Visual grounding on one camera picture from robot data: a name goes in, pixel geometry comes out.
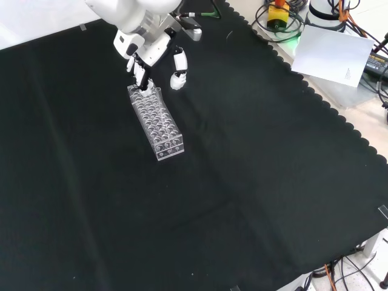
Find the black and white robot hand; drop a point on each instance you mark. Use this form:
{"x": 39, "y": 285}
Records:
{"x": 154, "y": 50}

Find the clear acrylic test tube rack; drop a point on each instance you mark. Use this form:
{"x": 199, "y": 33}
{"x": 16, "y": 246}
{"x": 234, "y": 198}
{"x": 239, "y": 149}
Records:
{"x": 160, "y": 130}

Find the clear tape strip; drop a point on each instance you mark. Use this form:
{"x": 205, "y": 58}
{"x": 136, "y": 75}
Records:
{"x": 235, "y": 288}
{"x": 82, "y": 27}
{"x": 383, "y": 211}

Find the yellow stop button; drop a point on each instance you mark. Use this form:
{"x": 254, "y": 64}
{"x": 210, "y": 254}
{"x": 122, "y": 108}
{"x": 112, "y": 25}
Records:
{"x": 277, "y": 15}

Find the black bench cloth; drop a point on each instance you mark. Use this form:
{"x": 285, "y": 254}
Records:
{"x": 212, "y": 197}

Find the pale white board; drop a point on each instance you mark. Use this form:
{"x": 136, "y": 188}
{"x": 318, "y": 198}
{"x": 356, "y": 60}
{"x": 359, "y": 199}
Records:
{"x": 330, "y": 51}

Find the black power adapter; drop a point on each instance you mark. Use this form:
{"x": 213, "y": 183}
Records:
{"x": 377, "y": 62}

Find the white bench leg bracket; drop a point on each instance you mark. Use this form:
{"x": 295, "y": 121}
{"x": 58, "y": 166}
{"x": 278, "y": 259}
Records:
{"x": 376, "y": 242}

